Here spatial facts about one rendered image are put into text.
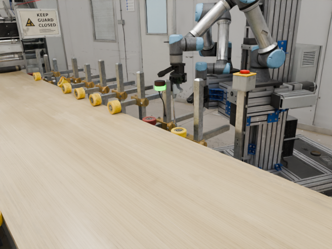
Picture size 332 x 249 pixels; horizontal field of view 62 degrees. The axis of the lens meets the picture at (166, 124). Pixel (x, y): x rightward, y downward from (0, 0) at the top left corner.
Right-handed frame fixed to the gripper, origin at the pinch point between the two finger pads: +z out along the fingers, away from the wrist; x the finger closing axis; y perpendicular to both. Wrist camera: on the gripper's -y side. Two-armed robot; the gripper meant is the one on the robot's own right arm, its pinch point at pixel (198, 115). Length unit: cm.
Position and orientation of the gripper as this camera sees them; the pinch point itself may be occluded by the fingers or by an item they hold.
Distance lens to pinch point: 190.5
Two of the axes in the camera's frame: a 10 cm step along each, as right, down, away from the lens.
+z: 0.3, 9.3, 3.6
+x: -6.5, -2.5, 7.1
